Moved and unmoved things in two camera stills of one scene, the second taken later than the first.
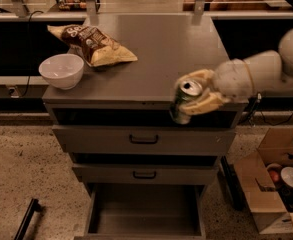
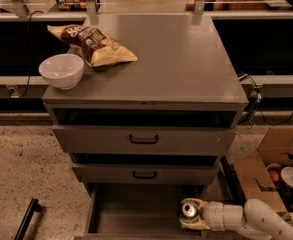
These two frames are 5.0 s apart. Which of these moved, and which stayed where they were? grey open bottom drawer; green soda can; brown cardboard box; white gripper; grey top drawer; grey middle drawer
Moved: green soda can; white gripper
Stayed: grey top drawer; grey middle drawer; brown cardboard box; grey open bottom drawer
